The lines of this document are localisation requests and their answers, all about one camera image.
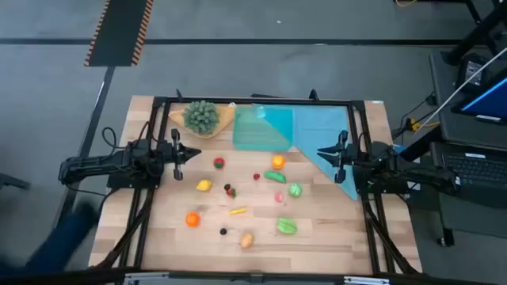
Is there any dark grey desk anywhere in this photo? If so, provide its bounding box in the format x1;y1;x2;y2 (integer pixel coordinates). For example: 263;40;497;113
429;51;507;238

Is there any tan cloth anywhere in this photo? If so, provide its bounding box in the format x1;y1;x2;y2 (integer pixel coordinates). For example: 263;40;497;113
168;105;237;139

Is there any white cable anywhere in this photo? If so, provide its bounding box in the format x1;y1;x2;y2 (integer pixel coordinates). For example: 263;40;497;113
414;46;507;138

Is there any black labelled power brick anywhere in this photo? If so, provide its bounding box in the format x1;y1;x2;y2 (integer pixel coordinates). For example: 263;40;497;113
455;53;492;93

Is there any light blue cloth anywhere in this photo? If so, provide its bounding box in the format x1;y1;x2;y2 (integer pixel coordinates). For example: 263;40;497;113
253;103;360;202

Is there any silver frame bracket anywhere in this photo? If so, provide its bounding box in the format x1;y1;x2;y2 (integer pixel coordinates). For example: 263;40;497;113
124;271;171;285
342;275;391;285

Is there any teal translucent tupperware container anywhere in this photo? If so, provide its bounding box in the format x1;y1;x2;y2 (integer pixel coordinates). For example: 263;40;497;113
231;103;295;152

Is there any green toy star fruit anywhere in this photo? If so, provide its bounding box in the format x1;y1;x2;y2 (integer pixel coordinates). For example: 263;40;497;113
276;218;299;235

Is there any green potted plant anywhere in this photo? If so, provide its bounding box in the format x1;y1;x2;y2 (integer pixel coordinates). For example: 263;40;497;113
182;100;220;135

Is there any black desk caster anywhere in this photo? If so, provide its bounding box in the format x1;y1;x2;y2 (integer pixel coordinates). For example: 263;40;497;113
437;228;456;249

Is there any green toy cucumber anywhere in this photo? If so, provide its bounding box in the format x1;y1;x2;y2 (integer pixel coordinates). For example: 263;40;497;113
264;170;288;184

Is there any black stand leg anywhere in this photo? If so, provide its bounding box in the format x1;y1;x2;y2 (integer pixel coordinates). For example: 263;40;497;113
441;0;507;67

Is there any person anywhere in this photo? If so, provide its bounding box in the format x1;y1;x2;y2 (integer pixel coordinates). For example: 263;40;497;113
0;199;100;278

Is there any black laptop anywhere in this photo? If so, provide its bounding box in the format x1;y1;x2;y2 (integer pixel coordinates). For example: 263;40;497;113
430;141;507;211

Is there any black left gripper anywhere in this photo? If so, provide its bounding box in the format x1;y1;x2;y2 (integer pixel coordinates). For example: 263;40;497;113
170;128;203;181

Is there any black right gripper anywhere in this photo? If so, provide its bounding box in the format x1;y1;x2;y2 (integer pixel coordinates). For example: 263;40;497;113
316;129;354;184

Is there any black aluminium table frame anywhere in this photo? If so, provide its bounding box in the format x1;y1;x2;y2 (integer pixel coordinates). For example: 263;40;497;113
89;89;423;278

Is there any black chair leg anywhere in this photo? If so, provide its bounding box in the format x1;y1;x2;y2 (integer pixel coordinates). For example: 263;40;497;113
0;172;31;191

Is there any monitor with blue screen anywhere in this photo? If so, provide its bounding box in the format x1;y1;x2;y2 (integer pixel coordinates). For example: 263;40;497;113
451;77;507;126

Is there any black orange-striped floor ramp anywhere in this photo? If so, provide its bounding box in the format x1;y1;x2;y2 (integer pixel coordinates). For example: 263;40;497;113
83;0;154;67

